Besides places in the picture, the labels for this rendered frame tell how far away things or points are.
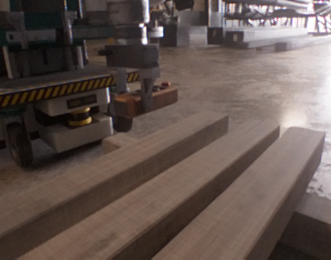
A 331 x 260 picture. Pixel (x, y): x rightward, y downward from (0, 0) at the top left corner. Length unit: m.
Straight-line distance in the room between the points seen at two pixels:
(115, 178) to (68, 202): 0.11
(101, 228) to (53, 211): 0.11
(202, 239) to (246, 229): 0.07
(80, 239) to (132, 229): 0.08
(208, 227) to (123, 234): 0.13
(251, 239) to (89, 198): 0.31
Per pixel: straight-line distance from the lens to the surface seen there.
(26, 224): 0.52
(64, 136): 1.10
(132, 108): 0.60
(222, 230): 0.44
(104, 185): 0.58
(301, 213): 0.67
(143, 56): 0.56
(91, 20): 1.27
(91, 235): 0.45
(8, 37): 1.10
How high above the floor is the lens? 0.49
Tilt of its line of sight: 19 degrees down
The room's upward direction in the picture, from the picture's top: 2 degrees counter-clockwise
